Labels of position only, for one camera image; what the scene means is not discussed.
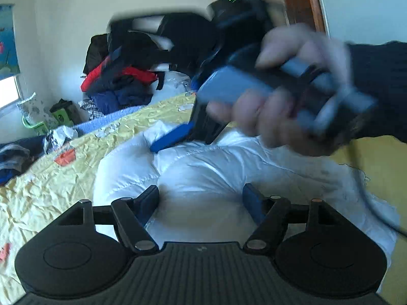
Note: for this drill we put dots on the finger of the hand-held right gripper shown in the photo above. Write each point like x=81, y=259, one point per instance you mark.
x=152, y=19
x=171, y=138

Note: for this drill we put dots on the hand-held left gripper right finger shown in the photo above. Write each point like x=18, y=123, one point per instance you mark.
x=252, y=203

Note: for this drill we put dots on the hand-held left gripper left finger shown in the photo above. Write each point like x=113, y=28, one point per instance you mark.
x=148, y=205

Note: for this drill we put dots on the white quilted jacket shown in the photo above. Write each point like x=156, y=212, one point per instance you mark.
x=197, y=171

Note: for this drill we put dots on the person's right forearm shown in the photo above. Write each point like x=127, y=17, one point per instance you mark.
x=381, y=85

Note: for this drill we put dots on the heap of grey clothes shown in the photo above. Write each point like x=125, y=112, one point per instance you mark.
x=16, y=162

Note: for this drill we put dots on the person's right hand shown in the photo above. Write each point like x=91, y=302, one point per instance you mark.
x=286, y=127

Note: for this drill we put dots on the white plastic bag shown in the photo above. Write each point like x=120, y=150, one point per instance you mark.
x=173, y=82

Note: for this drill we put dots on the pile of dark jackets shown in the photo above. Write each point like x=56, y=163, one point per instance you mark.
x=127, y=79

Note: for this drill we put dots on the light blue blanket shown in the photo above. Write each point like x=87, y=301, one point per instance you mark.
x=105, y=120

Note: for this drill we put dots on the black and white checked cloth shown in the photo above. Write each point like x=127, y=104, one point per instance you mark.
x=90, y=109

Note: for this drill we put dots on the yellow printed bedsheet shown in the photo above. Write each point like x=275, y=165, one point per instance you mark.
x=47, y=181

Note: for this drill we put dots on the crumpled silver plastic bag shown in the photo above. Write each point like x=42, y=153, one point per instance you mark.
x=58, y=138

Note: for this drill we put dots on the green plastic chair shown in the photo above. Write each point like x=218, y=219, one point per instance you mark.
x=47, y=124

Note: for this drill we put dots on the white floral bag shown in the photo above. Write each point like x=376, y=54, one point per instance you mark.
x=31, y=108

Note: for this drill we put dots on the brown wooden door frame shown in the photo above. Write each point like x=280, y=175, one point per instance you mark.
x=299, y=0

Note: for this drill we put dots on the wall poster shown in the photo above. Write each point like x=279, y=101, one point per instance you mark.
x=8, y=41

